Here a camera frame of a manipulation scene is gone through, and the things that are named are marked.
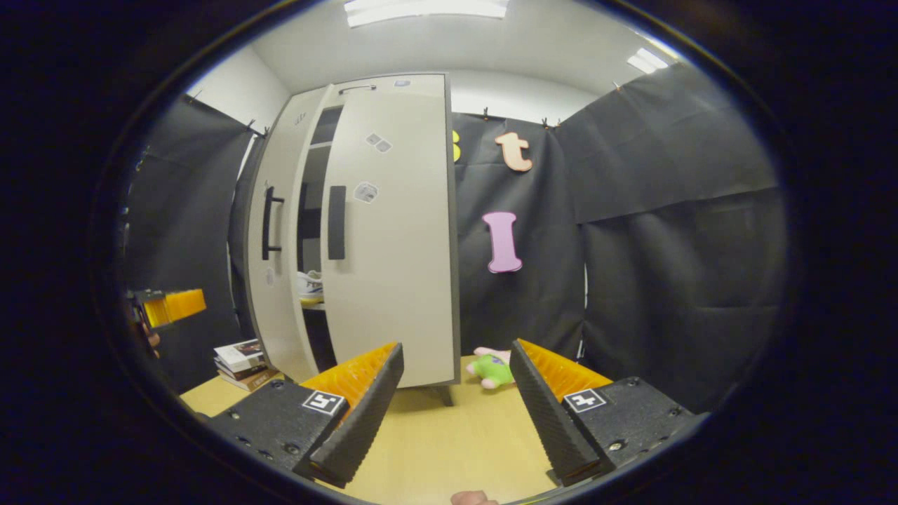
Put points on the white cabinet door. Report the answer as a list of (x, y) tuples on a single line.
[(400, 280), (280, 315)]

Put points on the brown book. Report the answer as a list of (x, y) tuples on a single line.
[(256, 382)]

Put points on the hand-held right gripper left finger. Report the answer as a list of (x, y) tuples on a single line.
[(365, 414)]

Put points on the green plush toy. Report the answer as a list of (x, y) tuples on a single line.
[(494, 372)]

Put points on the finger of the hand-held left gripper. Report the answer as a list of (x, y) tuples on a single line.
[(175, 307)]

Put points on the ceiling light panel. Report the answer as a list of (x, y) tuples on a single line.
[(649, 59), (424, 10)]

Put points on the white cabinet drawer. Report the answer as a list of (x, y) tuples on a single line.
[(414, 83)]

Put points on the white shoe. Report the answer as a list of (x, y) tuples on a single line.
[(310, 286)]

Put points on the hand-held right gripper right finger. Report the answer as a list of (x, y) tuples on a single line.
[(544, 414)]

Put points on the black backdrop cloth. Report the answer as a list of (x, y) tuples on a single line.
[(666, 280)]

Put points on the white shoe cabinet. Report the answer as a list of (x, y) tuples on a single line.
[(400, 280)]

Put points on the black book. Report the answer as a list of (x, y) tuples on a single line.
[(242, 374)]

